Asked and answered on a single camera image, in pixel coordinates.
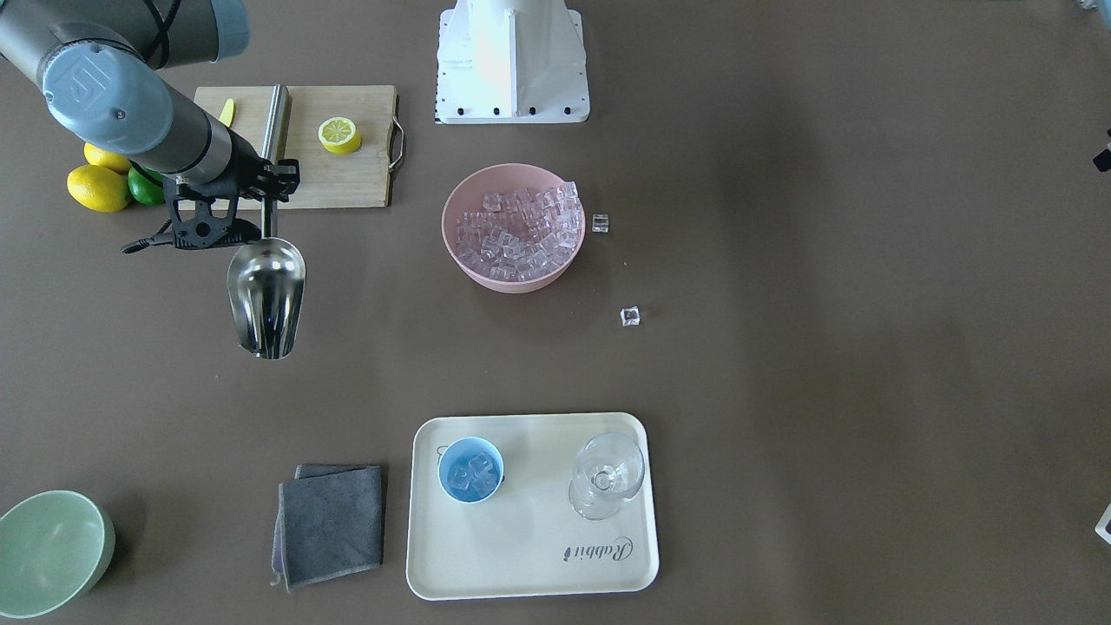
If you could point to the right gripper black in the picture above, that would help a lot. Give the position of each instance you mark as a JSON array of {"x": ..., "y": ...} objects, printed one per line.
[{"x": 246, "y": 171}]

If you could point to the metal ice scoop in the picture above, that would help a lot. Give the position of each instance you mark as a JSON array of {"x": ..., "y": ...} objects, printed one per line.
[{"x": 265, "y": 282}]

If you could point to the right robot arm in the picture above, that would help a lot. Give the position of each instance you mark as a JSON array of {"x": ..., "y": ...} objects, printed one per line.
[{"x": 97, "y": 66}]

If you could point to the pink bowl with ice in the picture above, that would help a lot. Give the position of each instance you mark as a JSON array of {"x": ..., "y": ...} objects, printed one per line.
[{"x": 514, "y": 228}]

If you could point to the light blue cup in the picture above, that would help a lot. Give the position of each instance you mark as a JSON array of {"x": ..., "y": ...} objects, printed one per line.
[{"x": 471, "y": 470}]

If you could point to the steel muddler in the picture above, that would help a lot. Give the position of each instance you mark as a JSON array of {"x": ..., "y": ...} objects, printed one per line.
[{"x": 274, "y": 137}]

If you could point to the yellow plastic knife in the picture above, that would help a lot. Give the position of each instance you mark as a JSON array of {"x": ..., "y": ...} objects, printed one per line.
[{"x": 227, "y": 112}]

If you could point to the half lemon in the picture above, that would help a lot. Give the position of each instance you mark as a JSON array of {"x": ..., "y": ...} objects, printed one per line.
[{"x": 339, "y": 135}]

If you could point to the green lime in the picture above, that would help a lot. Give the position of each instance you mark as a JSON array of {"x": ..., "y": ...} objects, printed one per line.
[{"x": 145, "y": 186}]

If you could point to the yellow lemon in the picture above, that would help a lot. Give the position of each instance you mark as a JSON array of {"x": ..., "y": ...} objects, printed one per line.
[
  {"x": 98, "y": 188},
  {"x": 94, "y": 155}
]

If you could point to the grey folded cloth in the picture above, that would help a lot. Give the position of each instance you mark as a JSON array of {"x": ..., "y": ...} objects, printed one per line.
[{"x": 330, "y": 523}]

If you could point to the green bowl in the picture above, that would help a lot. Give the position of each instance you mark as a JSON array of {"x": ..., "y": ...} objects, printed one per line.
[{"x": 54, "y": 547}]

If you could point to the cream serving tray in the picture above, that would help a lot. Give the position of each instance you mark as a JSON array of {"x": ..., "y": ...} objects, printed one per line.
[{"x": 527, "y": 539}]

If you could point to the clear wine glass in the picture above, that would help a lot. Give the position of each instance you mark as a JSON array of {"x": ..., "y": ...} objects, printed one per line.
[{"x": 608, "y": 472}]

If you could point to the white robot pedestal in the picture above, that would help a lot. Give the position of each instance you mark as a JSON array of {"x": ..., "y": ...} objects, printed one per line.
[{"x": 511, "y": 62}]

